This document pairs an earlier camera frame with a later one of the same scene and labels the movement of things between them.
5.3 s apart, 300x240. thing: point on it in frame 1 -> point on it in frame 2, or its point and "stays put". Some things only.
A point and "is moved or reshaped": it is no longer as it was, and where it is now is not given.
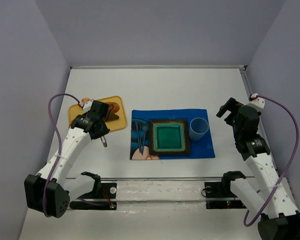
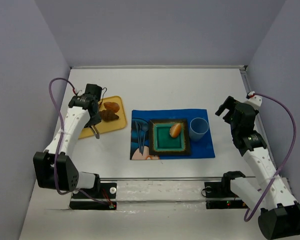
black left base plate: [103, 197] stays put
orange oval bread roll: [114, 107] -> [175, 130]
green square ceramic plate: [169, 137] stays put
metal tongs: [104, 143] is moved or reshaped
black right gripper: [230, 108] stays put
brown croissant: [111, 116] stays put
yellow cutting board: [113, 125] stays put
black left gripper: [108, 113] -> [94, 120]
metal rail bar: [164, 178] stays put
